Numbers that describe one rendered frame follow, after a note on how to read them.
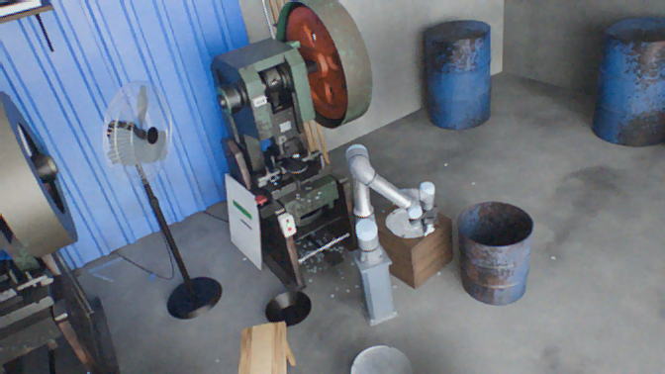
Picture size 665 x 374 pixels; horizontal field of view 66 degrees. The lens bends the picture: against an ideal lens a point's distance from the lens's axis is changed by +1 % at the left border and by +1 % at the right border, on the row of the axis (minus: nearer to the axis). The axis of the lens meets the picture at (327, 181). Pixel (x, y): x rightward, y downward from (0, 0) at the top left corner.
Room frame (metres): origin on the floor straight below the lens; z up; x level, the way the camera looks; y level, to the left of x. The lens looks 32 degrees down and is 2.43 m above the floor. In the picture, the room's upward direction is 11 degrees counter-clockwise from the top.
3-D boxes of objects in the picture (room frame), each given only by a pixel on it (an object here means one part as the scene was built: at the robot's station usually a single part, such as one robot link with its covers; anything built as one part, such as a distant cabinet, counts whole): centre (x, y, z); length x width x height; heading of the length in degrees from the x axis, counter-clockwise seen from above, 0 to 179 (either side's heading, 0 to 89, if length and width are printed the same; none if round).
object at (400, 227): (2.58, -0.48, 0.36); 0.29 x 0.29 x 0.01
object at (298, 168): (2.79, 0.15, 0.72); 0.25 x 0.14 x 0.14; 26
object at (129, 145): (2.98, 1.25, 0.80); 1.24 x 0.65 x 1.59; 26
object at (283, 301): (2.34, 0.40, 0.04); 0.30 x 0.30 x 0.07
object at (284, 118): (2.91, 0.21, 1.04); 0.17 x 0.15 x 0.30; 26
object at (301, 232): (2.96, 0.23, 0.31); 0.43 x 0.42 x 0.01; 116
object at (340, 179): (3.19, 0.05, 0.45); 0.92 x 0.12 x 0.90; 26
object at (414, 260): (2.62, -0.47, 0.18); 0.40 x 0.38 x 0.35; 34
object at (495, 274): (2.28, -0.91, 0.24); 0.42 x 0.42 x 0.48
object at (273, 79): (2.95, 0.23, 1.27); 0.21 x 0.12 x 0.34; 26
